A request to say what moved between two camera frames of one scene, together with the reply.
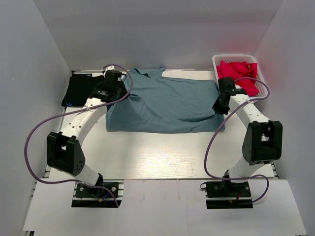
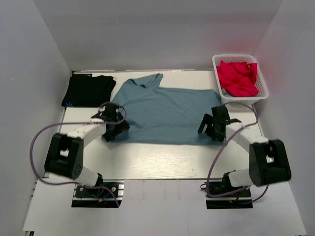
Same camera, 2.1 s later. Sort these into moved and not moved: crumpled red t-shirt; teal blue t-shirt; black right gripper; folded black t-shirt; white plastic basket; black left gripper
Moved: black left gripper; teal blue t-shirt; black right gripper
Not moved: folded black t-shirt; crumpled red t-shirt; white plastic basket
